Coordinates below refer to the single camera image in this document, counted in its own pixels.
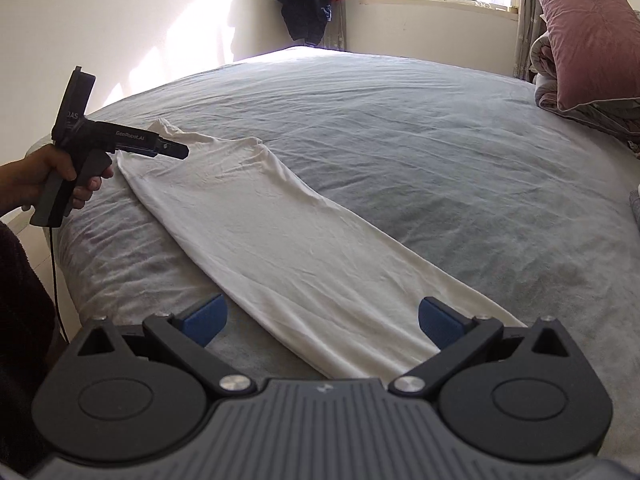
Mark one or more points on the pink velvet pillow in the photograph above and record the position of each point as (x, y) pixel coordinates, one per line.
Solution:
(590, 40)

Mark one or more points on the folded grey pink quilt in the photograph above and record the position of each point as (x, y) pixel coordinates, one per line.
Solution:
(615, 120)

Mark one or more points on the white pants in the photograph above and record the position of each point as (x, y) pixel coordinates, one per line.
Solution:
(300, 260)

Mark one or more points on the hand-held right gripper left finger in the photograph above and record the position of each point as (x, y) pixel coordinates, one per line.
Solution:
(205, 322)

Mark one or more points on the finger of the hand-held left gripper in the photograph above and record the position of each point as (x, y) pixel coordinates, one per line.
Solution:
(172, 149)

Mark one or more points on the person's left hand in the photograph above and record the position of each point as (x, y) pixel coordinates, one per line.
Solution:
(27, 180)

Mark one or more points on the person's dark fuzzy clothing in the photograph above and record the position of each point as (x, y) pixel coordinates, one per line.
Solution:
(25, 335)

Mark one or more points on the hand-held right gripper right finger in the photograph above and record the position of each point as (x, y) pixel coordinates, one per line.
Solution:
(440, 322)

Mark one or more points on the dark hanging jacket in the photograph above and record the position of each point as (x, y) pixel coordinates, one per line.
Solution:
(310, 5)

